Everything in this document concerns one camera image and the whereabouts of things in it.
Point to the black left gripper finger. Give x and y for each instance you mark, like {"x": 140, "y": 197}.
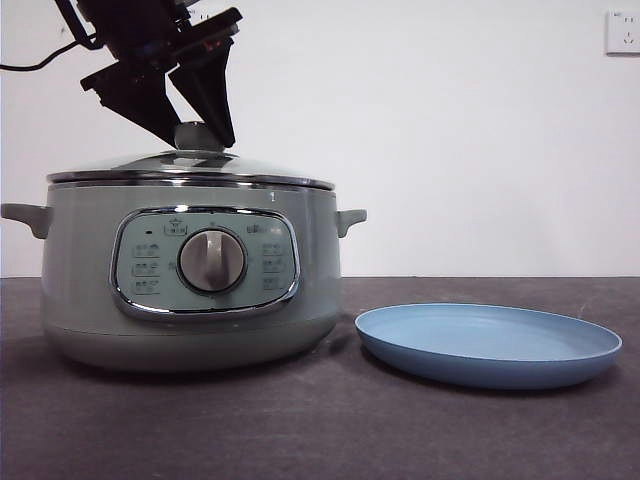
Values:
{"x": 142, "y": 100}
{"x": 215, "y": 95}

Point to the glass lid with green knob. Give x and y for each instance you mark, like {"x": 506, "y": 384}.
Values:
{"x": 150, "y": 167}

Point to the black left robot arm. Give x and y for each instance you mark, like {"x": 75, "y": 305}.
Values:
{"x": 130, "y": 30}

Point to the pale green electric steamer pot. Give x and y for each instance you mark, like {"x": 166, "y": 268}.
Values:
{"x": 80, "y": 280}

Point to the blue round plate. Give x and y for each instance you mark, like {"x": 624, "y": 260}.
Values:
{"x": 480, "y": 335}

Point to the white wall socket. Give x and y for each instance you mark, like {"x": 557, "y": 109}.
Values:
{"x": 625, "y": 32}

